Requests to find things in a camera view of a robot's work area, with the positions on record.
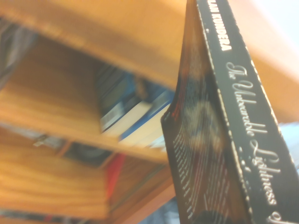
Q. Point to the black Kundera paperback book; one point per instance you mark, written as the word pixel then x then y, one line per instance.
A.
pixel 210 140

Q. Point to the blue cover leaning book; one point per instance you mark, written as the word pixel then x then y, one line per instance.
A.
pixel 140 109

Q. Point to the cream pages leaning book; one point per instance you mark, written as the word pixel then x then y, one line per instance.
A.
pixel 149 133

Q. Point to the black leaning book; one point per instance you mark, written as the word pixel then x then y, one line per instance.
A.
pixel 112 93

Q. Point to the red folder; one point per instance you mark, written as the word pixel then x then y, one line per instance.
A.
pixel 114 175

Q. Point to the small black speaker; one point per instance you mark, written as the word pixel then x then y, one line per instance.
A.
pixel 87 152

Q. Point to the wooden bookshelf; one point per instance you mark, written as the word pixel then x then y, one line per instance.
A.
pixel 58 93

